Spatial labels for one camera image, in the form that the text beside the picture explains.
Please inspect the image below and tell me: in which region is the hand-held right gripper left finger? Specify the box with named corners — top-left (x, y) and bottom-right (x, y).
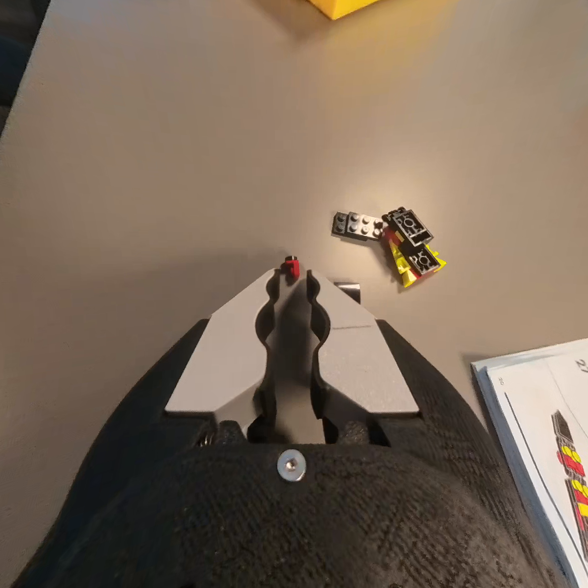
top-left (164, 270), bottom-right (282, 444)

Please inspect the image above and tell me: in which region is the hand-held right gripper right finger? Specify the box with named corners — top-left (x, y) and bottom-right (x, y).
top-left (305, 270), bottom-right (420, 444)

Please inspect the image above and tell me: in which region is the red yellow black brick assembly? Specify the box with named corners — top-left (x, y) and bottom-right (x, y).
top-left (381, 206), bottom-right (447, 288)

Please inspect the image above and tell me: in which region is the yellow plastic bin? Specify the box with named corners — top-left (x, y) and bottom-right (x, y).
top-left (306, 0), bottom-right (383, 22)

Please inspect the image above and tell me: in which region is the black curved toy tile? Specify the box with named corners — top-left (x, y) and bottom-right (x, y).
top-left (333, 281), bottom-right (362, 305)

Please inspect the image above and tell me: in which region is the open instruction booklet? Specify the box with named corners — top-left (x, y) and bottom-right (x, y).
top-left (470, 337), bottom-right (588, 588)

